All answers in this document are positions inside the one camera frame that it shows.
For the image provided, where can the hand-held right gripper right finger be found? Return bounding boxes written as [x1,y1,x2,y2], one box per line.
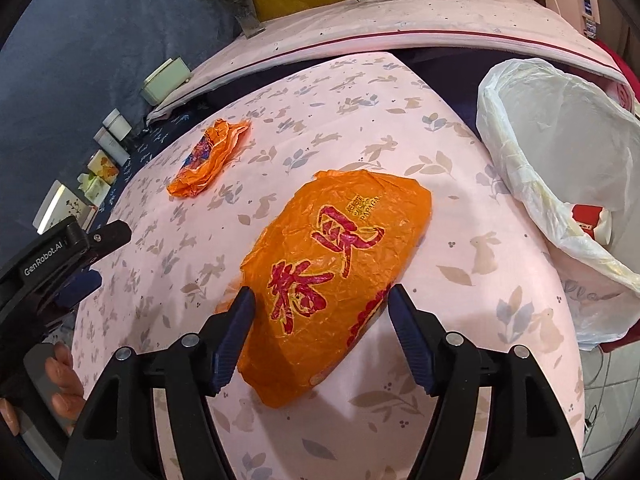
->
[387,284,586,480]

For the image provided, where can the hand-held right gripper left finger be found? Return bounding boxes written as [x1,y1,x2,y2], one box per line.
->
[72,285,257,480]

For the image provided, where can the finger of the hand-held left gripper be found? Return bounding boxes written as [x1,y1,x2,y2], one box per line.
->
[55,270,103,311]
[82,220,133,263]

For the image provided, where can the orange plastic bag red print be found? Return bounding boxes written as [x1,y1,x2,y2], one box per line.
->
[216,169,433,408]

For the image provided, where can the red white labelled paper cup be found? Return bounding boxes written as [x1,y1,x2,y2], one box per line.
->
[570,203,613,246]

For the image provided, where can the white plastic bin liner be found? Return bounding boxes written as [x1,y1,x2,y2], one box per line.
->
[475,58,640,351]

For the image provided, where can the person's left hand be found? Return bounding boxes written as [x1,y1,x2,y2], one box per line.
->
[0,344,85,436]

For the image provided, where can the green tissue pack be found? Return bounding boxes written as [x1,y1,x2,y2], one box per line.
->
[76,172,111,206]

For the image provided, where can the open white flower-print box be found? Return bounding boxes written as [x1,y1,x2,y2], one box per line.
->
[32,180,101,235]

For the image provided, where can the small orange floral box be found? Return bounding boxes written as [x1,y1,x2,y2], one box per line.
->
[86,150,121,183]

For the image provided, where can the white cylinder bottle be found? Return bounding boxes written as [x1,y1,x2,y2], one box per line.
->
[93,127,130,166]

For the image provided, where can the white jar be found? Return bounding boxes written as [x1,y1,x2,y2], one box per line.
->
[102,108,132,140]

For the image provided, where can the small orange snack wrapper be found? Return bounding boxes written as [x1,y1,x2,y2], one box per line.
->
[166,119,251,198]

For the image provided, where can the pale green lidded box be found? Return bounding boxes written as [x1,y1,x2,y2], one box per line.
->
[140,57,193,106]

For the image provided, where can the blue grey velvet cushion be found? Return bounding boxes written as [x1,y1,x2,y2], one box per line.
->
[0,0,261,241]

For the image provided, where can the pink rabbit-print blanket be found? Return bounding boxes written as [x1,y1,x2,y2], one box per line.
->
[70,52,588,480]

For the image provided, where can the glass vase with pink flowers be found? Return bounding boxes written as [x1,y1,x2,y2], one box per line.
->
[195,0,268,38]

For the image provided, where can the pink folded quilt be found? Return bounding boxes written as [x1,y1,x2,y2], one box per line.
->
[145,0,638,126]

